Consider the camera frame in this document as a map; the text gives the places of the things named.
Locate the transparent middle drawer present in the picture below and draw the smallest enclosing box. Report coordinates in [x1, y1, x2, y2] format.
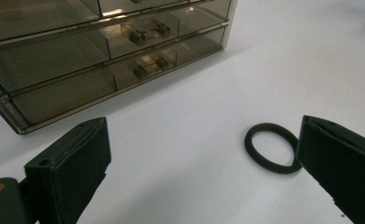
[0, 2, 232, 94]

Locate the black hair tie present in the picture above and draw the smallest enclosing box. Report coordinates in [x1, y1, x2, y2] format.
[244, 122, 303, 175]

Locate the transparent low drawer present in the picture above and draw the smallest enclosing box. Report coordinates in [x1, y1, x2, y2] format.
[0, 25, 230, 132]

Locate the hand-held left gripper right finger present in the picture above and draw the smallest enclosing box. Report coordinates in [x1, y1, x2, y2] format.
[296, 115, 365, 224]

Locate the smoky transparent drawer organizer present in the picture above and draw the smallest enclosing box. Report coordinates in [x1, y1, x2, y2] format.
[0, 0, 239, 135]

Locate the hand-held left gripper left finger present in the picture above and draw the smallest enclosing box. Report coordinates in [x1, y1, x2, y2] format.
[24, 117, 112, 224]

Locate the transparent shallow drawer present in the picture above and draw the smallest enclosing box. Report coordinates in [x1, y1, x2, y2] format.
[0, 0, 204, 45]

